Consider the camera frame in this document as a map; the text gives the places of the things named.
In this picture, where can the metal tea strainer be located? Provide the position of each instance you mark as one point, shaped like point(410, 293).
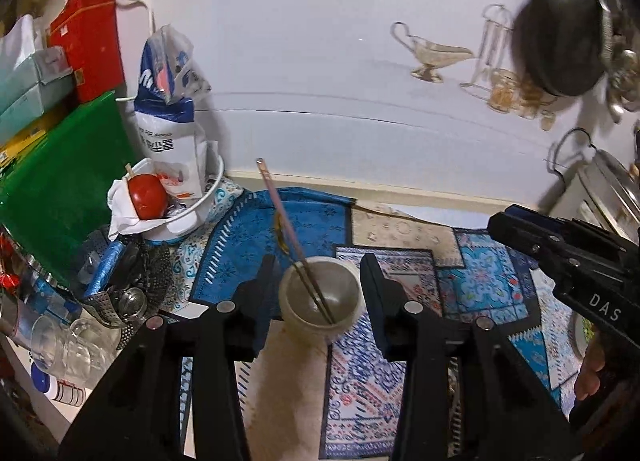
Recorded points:
point(134, 303)

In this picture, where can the blue plastic roll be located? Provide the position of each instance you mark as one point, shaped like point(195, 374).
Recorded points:
point(105, 266)

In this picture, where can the green patterned plate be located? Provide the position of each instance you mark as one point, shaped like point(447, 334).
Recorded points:
point(580, 336)

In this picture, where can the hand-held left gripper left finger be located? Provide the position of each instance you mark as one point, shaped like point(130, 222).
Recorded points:
point(266, 291)

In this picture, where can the metal steamer basket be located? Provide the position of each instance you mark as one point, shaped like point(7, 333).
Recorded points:
point(150, 266)

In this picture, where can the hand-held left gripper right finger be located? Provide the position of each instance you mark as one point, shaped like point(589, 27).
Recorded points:
point(372, 301)

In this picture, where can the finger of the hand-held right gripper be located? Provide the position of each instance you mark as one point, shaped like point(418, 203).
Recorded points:
point(530, 233)

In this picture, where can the hanging metal kitchen utensils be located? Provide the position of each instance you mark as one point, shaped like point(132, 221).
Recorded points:
point(620, 76)

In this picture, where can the thin dark chopstick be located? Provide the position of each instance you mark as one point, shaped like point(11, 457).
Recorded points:
point(312, 297)

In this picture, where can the white blue flour bag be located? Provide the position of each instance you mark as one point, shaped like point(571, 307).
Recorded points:
point(170, 131)

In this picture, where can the green plastic board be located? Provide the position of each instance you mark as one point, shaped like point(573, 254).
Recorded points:
point(60, 191)

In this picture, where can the red white snack packet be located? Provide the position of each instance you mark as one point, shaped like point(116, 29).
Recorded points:
point(7, 266)

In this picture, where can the beige cup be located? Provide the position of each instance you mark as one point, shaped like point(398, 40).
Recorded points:
point(300, 326)

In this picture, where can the white crumpled wrap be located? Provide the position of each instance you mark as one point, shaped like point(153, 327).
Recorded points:
point(120, 211)

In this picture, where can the black frying pan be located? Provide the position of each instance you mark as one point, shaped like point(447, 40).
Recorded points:
point(565, 36)

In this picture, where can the red tomato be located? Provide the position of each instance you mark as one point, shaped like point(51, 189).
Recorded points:
point(147, 196)

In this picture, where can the white jar blue lid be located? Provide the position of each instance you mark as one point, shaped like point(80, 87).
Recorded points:
point(57, 388)

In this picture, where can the person's right hand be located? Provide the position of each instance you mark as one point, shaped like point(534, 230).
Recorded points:
point(590, 371)

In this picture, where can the white bowl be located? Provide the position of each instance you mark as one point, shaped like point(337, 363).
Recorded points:
point(200, 206)

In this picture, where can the patterned patchwork table cloth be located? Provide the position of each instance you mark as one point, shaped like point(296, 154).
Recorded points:
point(310, 206)

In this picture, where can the yellow box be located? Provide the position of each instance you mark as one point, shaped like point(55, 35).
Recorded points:
point(25, 138)

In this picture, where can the clear glass cup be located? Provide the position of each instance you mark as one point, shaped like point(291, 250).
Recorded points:
point(47, 343)
point(92, 356)

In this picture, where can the red carton box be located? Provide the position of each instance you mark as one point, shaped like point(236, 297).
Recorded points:
point(95, 46)

